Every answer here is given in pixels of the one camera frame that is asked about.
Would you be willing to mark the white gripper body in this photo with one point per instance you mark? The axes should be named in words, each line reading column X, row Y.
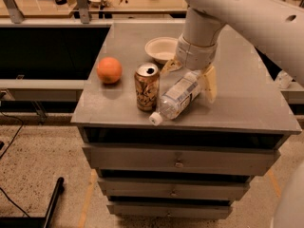
column 195, row 56

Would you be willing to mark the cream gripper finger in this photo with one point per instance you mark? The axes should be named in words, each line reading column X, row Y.
column 209, row 77
column 171, row 65

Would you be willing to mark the clear plastic water bottle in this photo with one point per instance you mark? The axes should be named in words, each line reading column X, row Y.
column 180, row 95

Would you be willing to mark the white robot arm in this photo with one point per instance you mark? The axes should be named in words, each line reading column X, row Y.
column 275, row 28

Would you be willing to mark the orange soda can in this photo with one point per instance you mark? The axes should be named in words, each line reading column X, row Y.
column 146, row 78

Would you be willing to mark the white paper bowl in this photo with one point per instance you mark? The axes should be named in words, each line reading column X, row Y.
column 161, row 49

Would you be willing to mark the orange fruit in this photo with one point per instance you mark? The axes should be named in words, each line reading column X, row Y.
column 109, row 70

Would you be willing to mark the grey drawer cabinet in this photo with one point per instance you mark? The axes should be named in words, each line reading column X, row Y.
column 199, row 164

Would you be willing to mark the wooden background desk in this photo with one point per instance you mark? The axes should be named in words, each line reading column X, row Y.
column 18, row 10

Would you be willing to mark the black metal chair leg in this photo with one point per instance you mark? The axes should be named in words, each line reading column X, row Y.
column 36, row 222

